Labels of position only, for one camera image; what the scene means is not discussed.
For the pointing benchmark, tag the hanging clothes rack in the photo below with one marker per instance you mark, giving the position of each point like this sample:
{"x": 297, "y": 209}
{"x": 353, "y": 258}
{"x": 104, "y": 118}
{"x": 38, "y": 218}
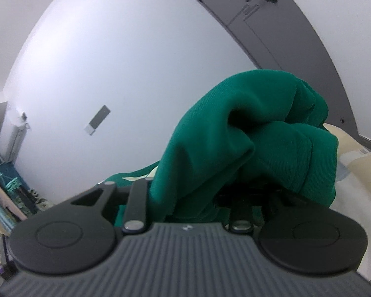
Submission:
{"x": 17, "y": 203}

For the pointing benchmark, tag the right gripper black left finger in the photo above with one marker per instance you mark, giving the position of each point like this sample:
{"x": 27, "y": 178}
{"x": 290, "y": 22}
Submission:
{"x": 81, "y": 232}

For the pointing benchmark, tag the white wall air conditioner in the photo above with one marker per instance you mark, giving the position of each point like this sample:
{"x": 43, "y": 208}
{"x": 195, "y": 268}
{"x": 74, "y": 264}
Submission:
{"x": 12, "y": 133}

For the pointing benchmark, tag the green zip hoodie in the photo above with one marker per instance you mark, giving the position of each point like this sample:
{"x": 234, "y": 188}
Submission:
{"x": 256, "y": 123}

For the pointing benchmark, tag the grey wardrobe door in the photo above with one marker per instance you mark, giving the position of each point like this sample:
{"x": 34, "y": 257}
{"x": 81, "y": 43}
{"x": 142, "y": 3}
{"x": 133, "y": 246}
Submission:
{"x": 275, "y": 34}

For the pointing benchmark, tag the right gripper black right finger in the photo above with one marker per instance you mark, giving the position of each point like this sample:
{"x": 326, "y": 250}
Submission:
{"x": 299, "y": 235}

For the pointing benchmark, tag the grey wall switch panel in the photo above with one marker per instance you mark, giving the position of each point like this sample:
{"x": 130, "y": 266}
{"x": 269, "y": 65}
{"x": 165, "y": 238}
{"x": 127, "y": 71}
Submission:
{"x": 98, "y": 118}

